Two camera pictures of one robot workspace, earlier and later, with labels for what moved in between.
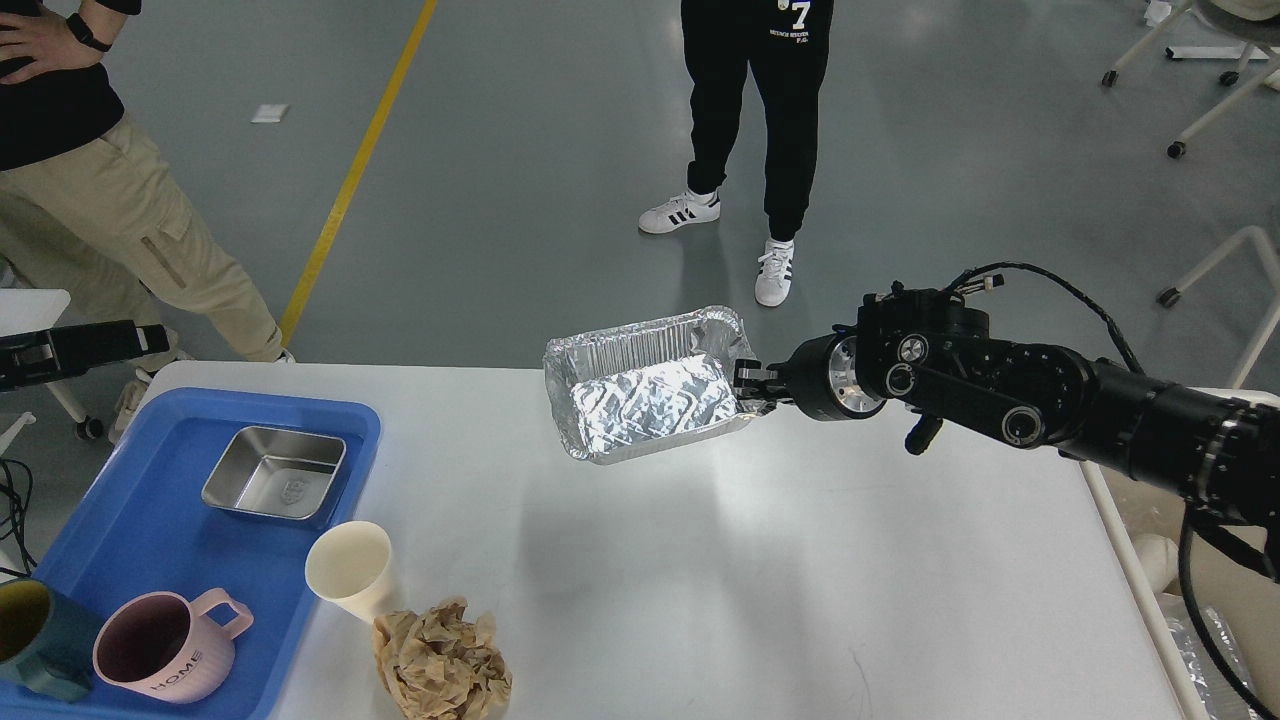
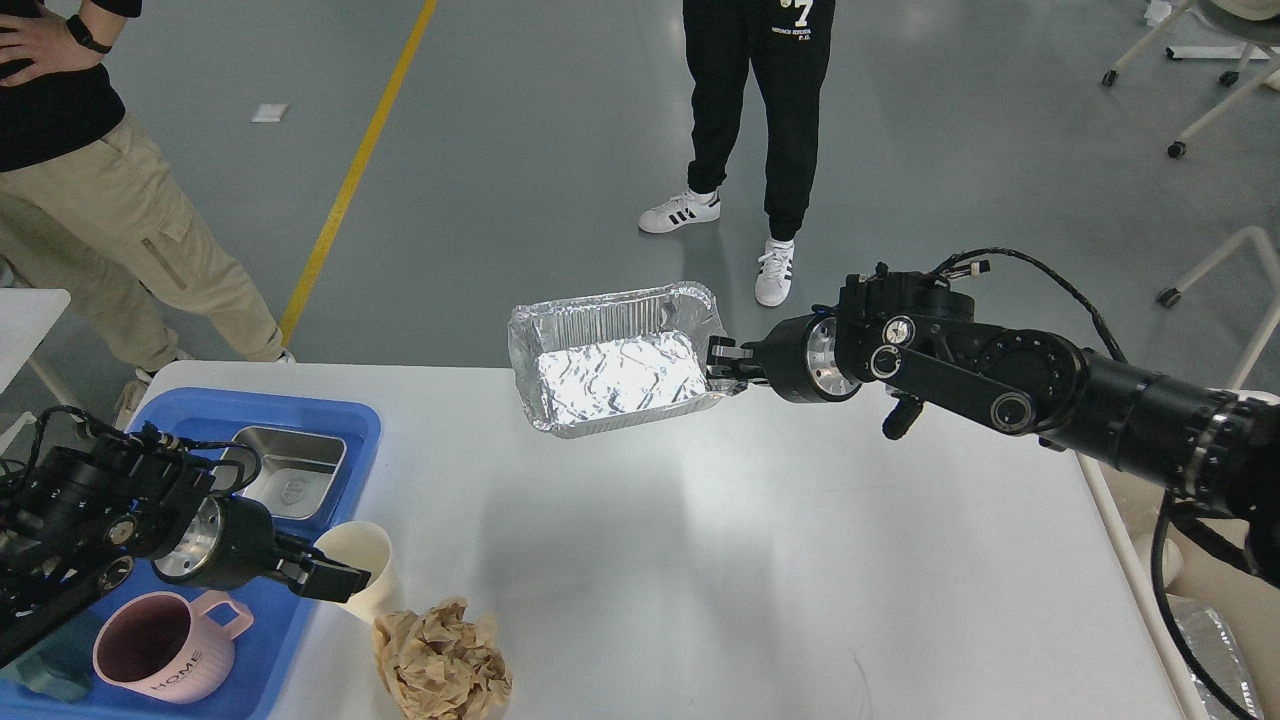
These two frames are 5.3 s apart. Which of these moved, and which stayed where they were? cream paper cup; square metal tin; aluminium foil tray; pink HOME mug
Moved: aluminium foil tray
Stayed: cream paper cup; square metal tin; pink HOME mug
